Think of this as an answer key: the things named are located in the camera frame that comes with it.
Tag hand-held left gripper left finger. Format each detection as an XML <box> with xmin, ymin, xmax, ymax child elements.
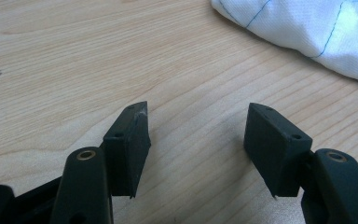
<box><xmin>101</xmin><ymin>101</ymin><xmax>152</xmax><ymax>199</ymax></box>

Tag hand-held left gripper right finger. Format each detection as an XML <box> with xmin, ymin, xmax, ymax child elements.
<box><xmin>243</xmin><ymin>103</ymin><xmax>313</xmax><ymax>198</ymax></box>

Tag white cloth with blue grid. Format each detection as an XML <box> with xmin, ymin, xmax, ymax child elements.
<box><xmin>210</xmin><ymin>0</ymin><xmax>358</xmax><ymax>90</ymax></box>

